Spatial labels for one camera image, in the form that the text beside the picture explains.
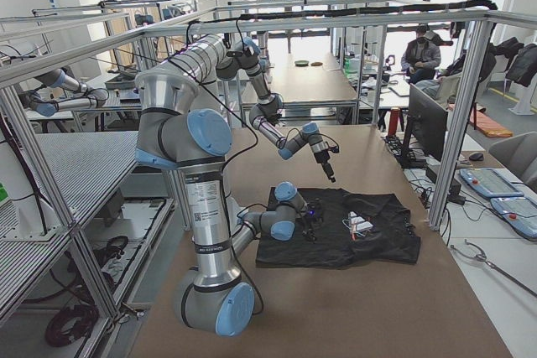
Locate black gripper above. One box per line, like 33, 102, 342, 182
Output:
314, 150, 336, 183
302, 202, 324, 232

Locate black t-shirt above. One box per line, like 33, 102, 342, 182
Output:
256, 188, 420, 268

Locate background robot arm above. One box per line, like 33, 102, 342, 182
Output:
18, 68, 109, 117

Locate red bottle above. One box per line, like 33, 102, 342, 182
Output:
387, 107, 400, 137

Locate black computer monitor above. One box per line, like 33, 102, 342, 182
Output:
398, 85, 448, 169

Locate seated person with mask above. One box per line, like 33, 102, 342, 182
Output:
401, 25, 441, 84

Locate computer mouse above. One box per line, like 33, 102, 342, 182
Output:
468, 152, 484, 162

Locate blue teach pendant far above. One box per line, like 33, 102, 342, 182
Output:
459, 168, 524, 199

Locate blue teach pendant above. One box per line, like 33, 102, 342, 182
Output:
490, 197, 536, 241
459, 168, 524, 199

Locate metal reacher grabber tool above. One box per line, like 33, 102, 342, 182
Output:
449, 239, 536, 298

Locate blue teach pendant near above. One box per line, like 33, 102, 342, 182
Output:
490, 197, 536, 241

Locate black braided cable bundle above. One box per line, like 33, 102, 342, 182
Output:
184, 0, 499, 28

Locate aluminium cage frame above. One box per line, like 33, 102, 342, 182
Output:
1, 0, 536, 322

